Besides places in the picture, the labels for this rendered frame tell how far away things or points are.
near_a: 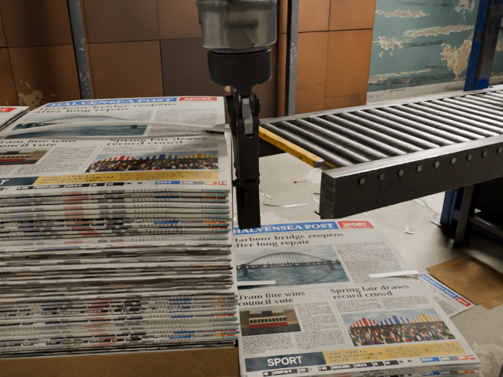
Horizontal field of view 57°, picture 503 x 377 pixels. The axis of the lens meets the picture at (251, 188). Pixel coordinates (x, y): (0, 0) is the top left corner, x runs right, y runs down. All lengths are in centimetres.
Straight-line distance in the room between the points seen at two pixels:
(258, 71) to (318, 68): 441
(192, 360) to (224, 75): 31
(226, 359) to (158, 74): 379
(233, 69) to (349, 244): 39
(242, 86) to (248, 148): 7
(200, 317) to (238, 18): 31
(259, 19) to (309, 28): 431
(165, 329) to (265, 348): 14
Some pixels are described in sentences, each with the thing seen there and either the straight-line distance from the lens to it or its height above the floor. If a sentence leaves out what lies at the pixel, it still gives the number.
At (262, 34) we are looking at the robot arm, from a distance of 54.
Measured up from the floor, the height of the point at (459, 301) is 1.
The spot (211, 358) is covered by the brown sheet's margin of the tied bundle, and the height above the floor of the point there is 87.
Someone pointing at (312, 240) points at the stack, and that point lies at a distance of 81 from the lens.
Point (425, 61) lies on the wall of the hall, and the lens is 608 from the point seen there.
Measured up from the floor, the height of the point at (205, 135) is 106.
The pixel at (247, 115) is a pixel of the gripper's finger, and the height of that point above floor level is 109.
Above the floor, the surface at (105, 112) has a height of 106.
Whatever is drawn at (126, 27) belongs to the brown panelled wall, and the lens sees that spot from 411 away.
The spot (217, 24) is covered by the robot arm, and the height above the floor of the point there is 119.
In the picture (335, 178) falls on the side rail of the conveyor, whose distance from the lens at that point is 115.
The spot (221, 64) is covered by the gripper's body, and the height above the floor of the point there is 115.
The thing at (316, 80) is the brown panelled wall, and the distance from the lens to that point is 497.
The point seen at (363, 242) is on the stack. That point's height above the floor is 83.
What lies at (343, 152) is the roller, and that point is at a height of 80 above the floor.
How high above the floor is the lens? 123
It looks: 24 degrees down
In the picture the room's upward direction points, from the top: straight up
